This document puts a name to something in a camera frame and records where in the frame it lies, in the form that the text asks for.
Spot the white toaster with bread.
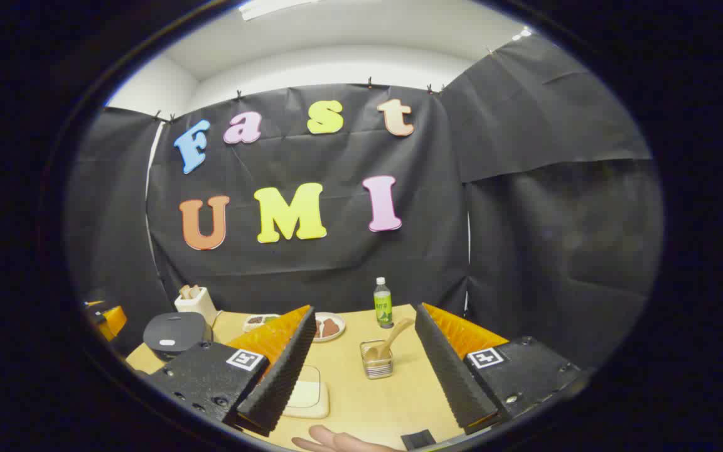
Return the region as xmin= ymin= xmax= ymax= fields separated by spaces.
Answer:
xmin=174 ymin=284 xmax=218 ymax=326

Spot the white divided side dish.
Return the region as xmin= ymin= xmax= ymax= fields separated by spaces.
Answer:
xmin=242 ymin=313 xmax=282 ymax=333

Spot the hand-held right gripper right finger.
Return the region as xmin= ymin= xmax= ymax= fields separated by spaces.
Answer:
xmin=414 ymin=303 xmax=588 ymax=436

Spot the white round plate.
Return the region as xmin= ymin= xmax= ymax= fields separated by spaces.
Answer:
xmin=313 ymin=312 xmax=346 ymax=343

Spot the clear container of rice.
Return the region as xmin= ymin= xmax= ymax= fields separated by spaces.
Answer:
xmin=283 ymin=364 xmax=331 ymax=420

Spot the long ceiling light panel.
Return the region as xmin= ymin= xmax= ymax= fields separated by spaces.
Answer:
xmin=239 ymin=0 xmax=318 ymax=21

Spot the green drink bottle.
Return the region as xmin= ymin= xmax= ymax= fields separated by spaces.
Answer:
xmin=373 ymin=277 xmax=394 ymax=329

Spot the wooden spoon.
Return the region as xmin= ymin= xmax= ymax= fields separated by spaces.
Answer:
xmin=365 ymin=317 xmax=415 ymax=363

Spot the black backdrop cloth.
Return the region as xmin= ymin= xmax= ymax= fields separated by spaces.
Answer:
xmin=63 ymin=31 xmax=665 ymax=371

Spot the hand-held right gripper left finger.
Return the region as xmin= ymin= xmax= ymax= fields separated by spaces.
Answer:
xmin=145 ymin=305 xmax=317 ymax=438

